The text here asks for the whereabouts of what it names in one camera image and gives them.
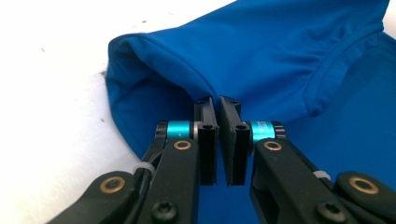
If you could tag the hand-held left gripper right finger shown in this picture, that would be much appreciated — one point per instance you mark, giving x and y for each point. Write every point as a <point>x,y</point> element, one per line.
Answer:
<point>236,149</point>

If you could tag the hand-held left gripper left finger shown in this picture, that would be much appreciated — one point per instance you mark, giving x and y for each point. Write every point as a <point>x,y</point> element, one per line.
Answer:
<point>207,149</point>

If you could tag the blue shirt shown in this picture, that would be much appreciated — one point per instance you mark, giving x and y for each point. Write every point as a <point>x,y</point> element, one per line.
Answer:
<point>255,68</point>

